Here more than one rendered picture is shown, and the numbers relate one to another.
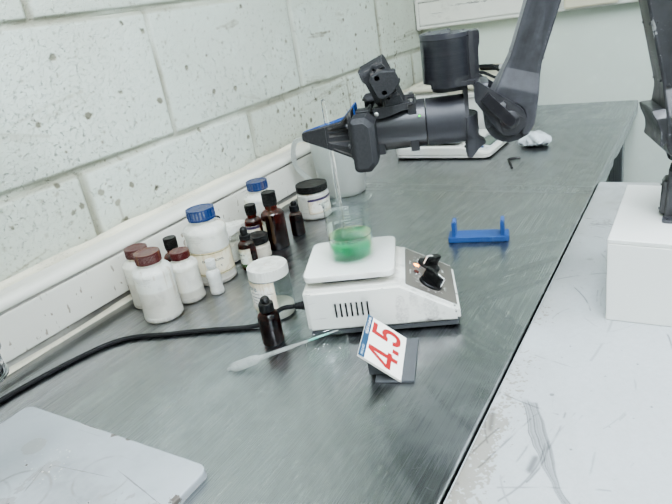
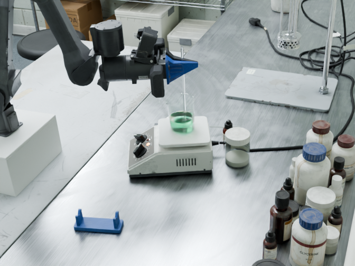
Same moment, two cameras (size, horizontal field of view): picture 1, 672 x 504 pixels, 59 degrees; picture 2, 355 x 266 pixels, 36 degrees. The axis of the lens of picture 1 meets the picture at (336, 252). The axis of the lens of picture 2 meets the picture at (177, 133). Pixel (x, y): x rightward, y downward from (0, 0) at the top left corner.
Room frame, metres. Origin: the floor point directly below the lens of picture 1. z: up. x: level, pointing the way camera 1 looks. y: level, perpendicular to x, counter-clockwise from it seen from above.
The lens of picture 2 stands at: (1.81, -0.22, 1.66)
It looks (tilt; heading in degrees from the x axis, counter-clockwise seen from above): 32 degrees down; 170
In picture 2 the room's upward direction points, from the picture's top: 3 degrees counter-clockwise
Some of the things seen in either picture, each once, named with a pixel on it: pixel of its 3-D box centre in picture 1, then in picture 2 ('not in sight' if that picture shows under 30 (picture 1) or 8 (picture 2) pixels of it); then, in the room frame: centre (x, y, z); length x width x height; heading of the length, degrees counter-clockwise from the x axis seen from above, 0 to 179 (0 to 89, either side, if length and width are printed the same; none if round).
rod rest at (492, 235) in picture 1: (478, 229); (97, 220); (0.93, -0.25, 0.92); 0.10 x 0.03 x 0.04; 70
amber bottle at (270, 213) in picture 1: (273, 219); (280, 216); (1.06, 0.11, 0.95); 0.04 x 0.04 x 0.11
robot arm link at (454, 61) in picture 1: (472, 81); (99, 50); (0.71, -0.19, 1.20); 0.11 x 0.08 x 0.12; 75
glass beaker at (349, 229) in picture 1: (351, 229); (180, 115); (0.74, -0.03, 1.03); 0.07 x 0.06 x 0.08; 103
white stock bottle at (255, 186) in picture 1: (261, 208); (308, 239); (1.13, 0.13, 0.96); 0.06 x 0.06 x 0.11
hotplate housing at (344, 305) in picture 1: (374, 284); (173, 147); (0.74, -0.05, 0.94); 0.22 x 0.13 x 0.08; 81
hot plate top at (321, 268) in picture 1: (351, 258); (183, 131); (0.75, -0.02, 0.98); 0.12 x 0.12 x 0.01; 81
